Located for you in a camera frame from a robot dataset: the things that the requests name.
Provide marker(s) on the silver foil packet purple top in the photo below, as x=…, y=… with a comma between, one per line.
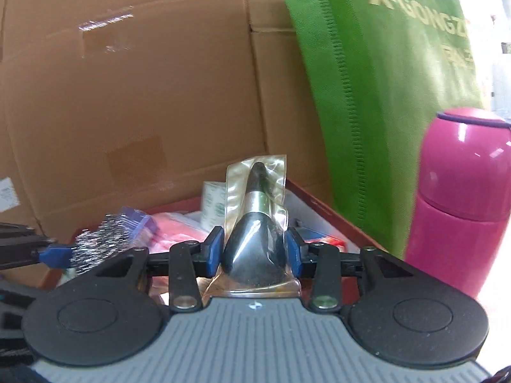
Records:
x=115, y=231

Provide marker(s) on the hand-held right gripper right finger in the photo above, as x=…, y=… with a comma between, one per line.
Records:
x=292, y=249

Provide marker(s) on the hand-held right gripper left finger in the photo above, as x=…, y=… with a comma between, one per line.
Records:
x=212, y=249

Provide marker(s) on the pink plastic packet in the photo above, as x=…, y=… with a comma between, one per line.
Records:
x=175, y=227

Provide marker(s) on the white packet green print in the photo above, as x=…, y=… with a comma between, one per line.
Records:
x=211, y=203

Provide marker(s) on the pink thermos bottle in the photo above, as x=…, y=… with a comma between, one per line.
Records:
x=459, y=191

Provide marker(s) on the dark red storage box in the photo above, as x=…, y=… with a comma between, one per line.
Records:
x=339, y=223

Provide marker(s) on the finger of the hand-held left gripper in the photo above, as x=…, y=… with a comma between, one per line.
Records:
x=56, y=256

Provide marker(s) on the small red packet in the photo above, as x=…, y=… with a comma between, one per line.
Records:
x=332, y=242

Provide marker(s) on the green nonwoven bag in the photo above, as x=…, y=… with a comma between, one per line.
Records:
x=383, y=107

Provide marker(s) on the makeup brush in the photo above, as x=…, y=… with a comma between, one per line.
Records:
x=255, y=243

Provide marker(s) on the large brown cardboard box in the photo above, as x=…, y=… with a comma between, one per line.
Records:
x=139, y=87

